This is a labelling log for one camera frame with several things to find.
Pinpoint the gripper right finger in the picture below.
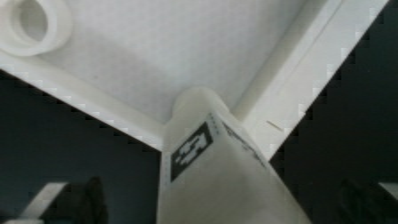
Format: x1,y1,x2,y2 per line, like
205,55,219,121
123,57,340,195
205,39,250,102
338,180,398,224

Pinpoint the white desk leg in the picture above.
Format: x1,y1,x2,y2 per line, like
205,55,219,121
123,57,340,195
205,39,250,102
157,87,312,224

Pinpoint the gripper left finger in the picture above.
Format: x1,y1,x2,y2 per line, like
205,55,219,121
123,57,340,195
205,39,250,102
0,177,109,224

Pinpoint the white desk tabletop tray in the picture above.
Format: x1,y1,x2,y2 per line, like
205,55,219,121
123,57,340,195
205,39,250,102
0,0,390,154

